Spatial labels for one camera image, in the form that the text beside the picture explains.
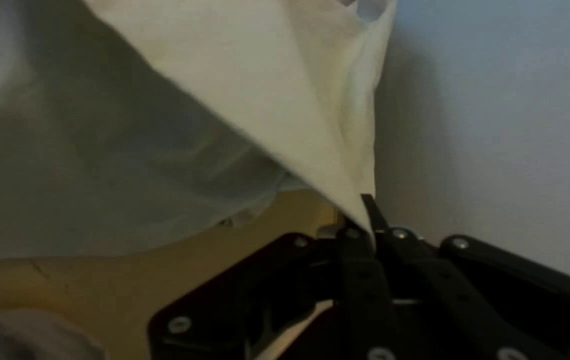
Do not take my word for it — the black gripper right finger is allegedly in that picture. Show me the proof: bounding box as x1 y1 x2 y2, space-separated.
360 192 570 360

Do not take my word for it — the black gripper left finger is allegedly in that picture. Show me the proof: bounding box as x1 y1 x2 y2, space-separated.
148 222 402 360

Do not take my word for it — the wooden shelf board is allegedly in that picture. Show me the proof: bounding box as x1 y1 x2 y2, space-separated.
0 188 347 360

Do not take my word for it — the light grey cloth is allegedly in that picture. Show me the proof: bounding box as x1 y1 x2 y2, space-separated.
0 0 401 263

